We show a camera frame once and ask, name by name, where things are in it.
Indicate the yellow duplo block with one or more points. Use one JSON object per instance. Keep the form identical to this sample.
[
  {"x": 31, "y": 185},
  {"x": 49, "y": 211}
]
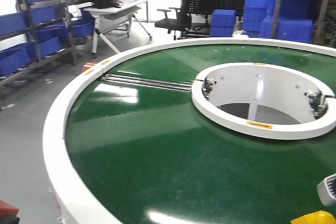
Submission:
[{"x": 318, "y": 217}]

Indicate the red cube block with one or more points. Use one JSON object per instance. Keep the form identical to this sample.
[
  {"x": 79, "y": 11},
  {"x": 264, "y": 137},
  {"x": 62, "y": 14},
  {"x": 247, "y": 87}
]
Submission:
[{"x": 7, "y": 209}]

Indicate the left conveyor steel rollers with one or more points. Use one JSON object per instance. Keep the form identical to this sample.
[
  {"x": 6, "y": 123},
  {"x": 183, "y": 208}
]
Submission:
[{"x": 144, "y": 82}]

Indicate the black office chair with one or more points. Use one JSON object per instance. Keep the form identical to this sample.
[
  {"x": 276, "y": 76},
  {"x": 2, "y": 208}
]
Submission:
[{"x": 182, "y": 22}]

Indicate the blue crate stack by pegboard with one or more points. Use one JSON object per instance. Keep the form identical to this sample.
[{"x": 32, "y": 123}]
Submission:
[{"x": 223, "y": 22}]

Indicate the white folding desk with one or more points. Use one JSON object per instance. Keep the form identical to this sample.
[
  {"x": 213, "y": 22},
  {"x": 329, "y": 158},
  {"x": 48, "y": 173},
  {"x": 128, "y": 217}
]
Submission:
[{"x": 113, "y": 18}]

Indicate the tall blue crate stack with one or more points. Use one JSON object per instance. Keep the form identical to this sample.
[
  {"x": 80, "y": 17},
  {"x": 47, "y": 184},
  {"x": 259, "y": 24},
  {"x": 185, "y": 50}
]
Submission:
[{"x": 255, "y": 11}]

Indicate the white outer conveyor rim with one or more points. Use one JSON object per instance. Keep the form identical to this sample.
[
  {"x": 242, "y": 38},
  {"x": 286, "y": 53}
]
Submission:
[{"x": 248, "y": 144}]

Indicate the blue crate under rack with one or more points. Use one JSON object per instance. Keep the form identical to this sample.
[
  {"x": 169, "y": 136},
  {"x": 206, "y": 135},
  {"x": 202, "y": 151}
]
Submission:
[{"x": 299, "y": 30}]

